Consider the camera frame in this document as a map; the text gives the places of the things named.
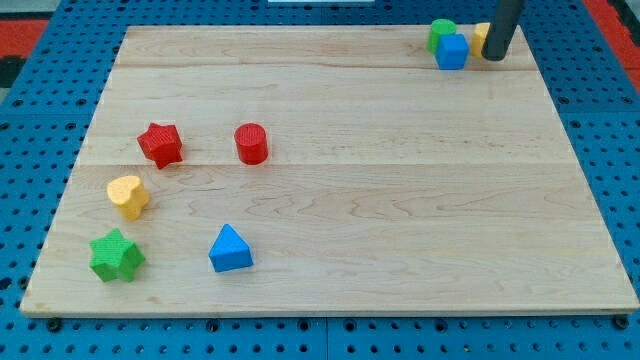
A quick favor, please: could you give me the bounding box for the red star block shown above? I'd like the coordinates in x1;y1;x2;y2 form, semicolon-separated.
137;123;183;169

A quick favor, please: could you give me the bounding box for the green star block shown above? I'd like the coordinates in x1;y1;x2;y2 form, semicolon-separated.
89;228;146;282

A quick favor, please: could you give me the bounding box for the red cylinder block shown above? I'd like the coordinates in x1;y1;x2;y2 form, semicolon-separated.
234;123;269;165

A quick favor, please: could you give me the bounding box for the wooden board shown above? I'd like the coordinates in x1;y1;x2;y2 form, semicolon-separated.
20;26;639;318

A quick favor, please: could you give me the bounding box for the blue triangle block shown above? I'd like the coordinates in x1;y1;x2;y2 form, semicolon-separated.
208;224;254;273

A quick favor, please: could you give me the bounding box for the blue cube block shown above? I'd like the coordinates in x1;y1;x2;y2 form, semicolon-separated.
435;34;469;70

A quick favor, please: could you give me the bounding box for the yellow heart block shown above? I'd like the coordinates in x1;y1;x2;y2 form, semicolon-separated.
107;175;150;221

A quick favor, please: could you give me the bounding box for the green cylinder block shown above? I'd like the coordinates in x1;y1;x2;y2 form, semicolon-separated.
426;18;457;53

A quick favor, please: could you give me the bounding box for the yellow block behind rod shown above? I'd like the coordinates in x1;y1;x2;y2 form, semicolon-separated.
470;22;490;58

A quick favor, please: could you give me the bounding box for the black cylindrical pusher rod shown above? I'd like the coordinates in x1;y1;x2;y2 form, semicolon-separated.
481;0;526;61

